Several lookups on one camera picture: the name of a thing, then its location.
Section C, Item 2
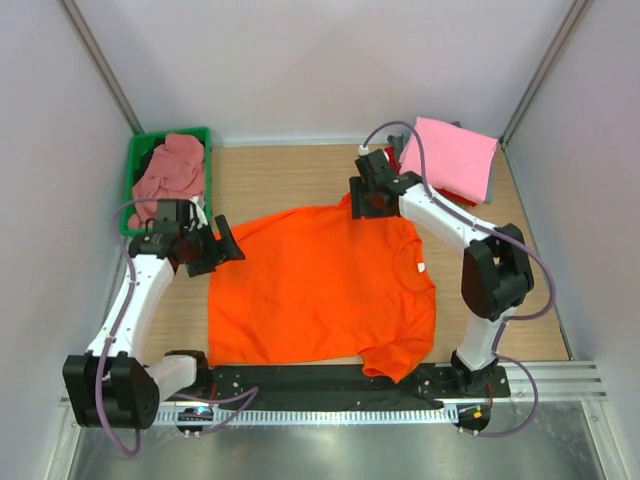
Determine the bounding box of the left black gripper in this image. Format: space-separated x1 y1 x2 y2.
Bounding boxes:
180 214 244 276

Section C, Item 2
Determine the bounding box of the orange t shirt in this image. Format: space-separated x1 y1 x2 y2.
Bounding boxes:
208 199 437 381

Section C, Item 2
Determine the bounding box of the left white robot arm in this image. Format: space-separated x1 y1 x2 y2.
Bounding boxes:
62 199 245 430

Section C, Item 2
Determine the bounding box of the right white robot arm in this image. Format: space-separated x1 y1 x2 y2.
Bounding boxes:
349 147 534 396

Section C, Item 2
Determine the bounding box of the crumpled dusty pink shirt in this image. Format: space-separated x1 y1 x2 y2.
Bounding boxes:
128 133 206 229

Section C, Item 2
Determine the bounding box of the folded pink t shirt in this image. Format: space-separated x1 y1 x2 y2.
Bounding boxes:
399 117 498 204

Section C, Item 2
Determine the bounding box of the green plastic bin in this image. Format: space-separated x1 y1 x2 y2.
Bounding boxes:
117 127 212 237

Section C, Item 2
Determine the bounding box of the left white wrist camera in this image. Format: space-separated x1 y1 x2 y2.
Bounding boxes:
189 196 209 229

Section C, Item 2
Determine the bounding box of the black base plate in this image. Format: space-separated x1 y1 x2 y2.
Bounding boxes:
210 363 511 411

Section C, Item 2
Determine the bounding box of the white slotted cable duct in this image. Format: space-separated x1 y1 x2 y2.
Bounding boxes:
153 404 459 428

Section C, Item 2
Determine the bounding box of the aluminium frame rail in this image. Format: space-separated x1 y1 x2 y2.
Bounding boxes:
499 362 609 404

